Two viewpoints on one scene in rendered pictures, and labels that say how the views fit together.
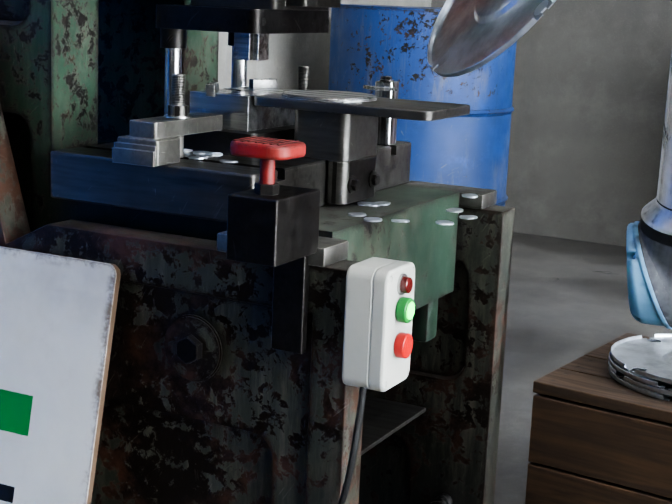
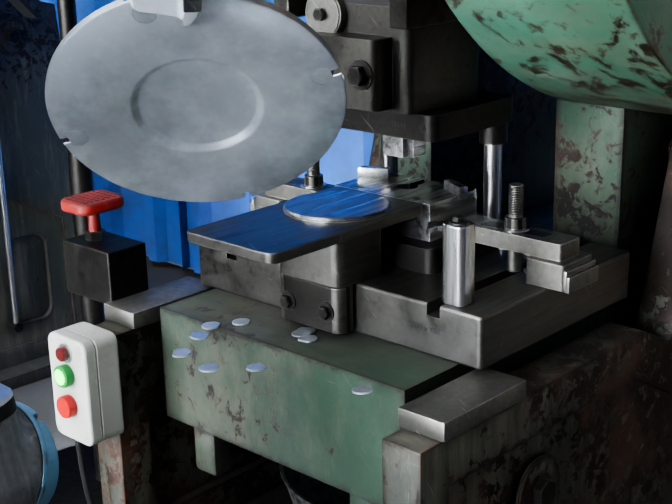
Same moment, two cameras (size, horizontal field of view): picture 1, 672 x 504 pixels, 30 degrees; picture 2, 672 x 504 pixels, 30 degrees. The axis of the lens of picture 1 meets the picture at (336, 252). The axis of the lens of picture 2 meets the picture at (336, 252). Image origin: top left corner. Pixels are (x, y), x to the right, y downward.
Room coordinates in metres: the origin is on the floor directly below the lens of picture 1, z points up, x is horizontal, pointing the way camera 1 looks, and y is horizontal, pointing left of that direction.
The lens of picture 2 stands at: (2.03, -1.32, 1.17)
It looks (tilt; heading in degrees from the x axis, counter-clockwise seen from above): 17 degrees down; 106
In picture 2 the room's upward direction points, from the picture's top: 1 degrees counter-clockwise
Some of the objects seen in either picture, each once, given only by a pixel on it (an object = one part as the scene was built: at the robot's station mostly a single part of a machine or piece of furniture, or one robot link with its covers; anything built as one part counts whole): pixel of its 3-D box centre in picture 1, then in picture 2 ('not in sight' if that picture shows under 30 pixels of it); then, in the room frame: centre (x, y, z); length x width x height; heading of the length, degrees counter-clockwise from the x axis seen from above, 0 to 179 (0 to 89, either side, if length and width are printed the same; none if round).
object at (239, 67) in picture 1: (239, 67); (492, 166); (1.80, 0.15, 0.81); 0.02 x 0.02 x 0.14
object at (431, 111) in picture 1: (360, 148); (309, 269); (1.62, -0.03, 0.72); 0.25 x 0.14 x 0.14; 63
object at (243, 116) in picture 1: (248, 107); (405, 204); (1.70, 0.13, 0.76); 0.15 x 0.09 x 0.05; 153
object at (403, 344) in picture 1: (403, 345); (66, 406); (1.32, -0.08, 0.54); 0.03 x 0.01 x 0.03; 153
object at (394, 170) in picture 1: (243, 167); (408, 267); (1.70, 0.13, 0.68); 0.45 x 0.30 x 0.06; 153
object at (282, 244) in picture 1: (272, 271); (109, 305); (1.32, 0.07, 0.62); 0.10 x 0.06 x 0.20; 153
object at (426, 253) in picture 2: (241, 134); (410, 231); (1.70, 0.13, 0.72); 0.20 x 0.16 x 0.03; 153
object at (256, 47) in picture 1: (253, 45); (402, 139); (1.69, 0.12, 0.84); 0.05 x 0.03 x 0.04; 153
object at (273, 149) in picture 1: (267, 176); (94, 225); (1.30, 0.08, 0.72); 0.07 x 0.06 x 0.08; 63
